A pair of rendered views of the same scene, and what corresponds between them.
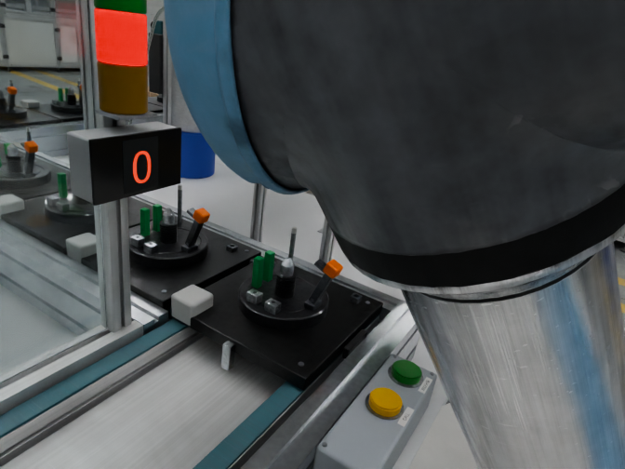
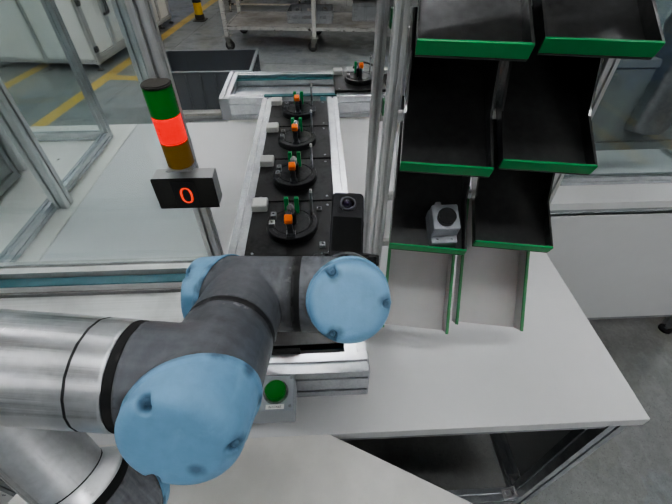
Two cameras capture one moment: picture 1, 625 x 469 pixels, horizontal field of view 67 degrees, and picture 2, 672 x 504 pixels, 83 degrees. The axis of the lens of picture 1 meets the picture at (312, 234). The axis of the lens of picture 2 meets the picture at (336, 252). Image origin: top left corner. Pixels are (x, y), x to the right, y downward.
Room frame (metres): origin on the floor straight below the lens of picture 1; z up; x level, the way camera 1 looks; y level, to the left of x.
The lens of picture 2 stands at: (0.43, -0.50, 1.66)
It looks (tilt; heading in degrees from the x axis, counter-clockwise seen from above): 44 degrees down; 59
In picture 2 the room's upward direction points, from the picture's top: straight up
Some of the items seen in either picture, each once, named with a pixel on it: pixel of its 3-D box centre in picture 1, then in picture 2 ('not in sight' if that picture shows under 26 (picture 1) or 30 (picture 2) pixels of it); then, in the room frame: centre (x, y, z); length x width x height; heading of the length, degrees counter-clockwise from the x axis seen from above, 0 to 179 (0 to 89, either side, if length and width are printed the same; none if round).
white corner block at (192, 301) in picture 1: (192, 305); not in sight; (0.59, 0.16, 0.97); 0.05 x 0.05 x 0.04; 61
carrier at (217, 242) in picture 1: (167, 228); (291, 215); (0.75, 0.25, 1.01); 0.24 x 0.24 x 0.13; 61
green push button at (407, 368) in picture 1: (405, 374); (275, 391); (0.51, -0.15, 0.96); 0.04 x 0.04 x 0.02
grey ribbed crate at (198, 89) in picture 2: not in sight; (210, 79); (1.08, 2.12, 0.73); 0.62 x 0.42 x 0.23; 151
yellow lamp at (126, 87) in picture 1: (123, 87); (177, 152); (0.52, 0.23, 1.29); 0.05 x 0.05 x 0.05
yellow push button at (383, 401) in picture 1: (384, 404); not in sight; (0.45, -0.12, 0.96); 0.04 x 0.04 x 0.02
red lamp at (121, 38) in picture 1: (121, 37); (169, 127); (0.52, 0.23, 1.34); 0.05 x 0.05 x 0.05
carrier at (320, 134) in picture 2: not in sight; (296, 130); (0.99, 0.68, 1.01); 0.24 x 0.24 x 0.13; 61
